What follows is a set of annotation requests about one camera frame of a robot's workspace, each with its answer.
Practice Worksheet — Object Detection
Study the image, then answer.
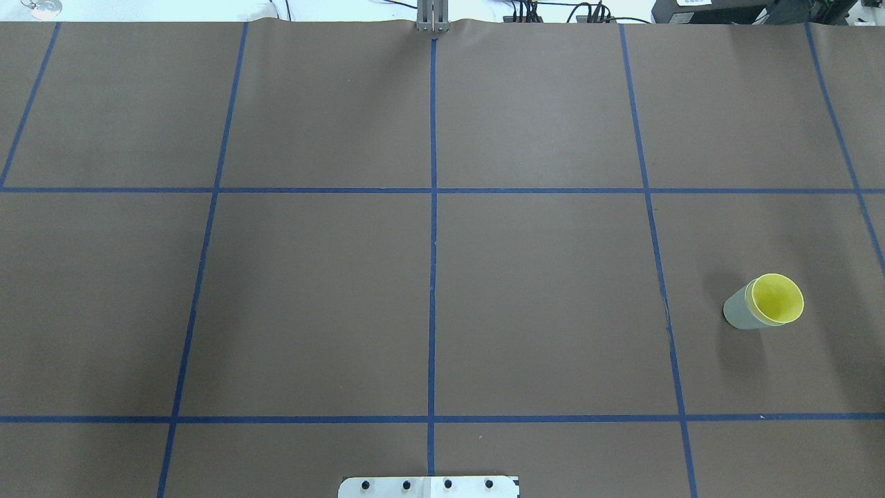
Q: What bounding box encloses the yellow plastic cup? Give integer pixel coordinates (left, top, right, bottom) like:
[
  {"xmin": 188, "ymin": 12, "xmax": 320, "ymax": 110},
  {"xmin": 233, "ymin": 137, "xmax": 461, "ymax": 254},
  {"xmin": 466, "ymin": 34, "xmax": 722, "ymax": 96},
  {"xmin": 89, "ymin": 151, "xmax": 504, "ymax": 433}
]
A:
[{"xmin": 744, "ymin": 273, "xmax": 805, "ymax": 326}]

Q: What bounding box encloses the light green plastic cup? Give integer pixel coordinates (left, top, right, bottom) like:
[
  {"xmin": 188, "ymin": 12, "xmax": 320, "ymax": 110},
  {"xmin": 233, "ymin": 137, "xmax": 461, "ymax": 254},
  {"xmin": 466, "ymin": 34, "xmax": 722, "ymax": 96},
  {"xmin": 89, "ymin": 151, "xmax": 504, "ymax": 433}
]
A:
[{"xmin": 722, "ymin": 279, "xmax": 782, "ymax": 330}]

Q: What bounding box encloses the crumpled clear wrapper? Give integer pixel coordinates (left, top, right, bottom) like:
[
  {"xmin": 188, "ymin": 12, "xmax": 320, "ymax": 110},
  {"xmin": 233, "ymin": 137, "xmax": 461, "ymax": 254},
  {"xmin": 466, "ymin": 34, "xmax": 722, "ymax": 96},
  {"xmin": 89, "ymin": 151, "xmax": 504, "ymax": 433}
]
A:
[{"xmin": 20, "ymin": 0, "xmax": 63, "ymax": 21}]

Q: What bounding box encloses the aluminium frame post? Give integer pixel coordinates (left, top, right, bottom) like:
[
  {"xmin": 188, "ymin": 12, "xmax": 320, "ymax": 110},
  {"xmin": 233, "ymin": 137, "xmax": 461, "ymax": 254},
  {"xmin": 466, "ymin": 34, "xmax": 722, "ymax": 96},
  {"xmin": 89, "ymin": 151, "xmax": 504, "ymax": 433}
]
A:
[{"xmin": 415, "ymin": 0, "xmax": 451, "ymax": 33}]

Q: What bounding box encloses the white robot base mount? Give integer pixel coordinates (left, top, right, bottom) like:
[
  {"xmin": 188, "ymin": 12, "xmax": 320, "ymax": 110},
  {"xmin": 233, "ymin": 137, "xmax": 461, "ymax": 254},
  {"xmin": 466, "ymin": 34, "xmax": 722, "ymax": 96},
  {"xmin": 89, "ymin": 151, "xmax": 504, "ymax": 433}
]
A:
[{"xmin": 337, "ymin": 475, "xmax": 521, "ymax": 497}]

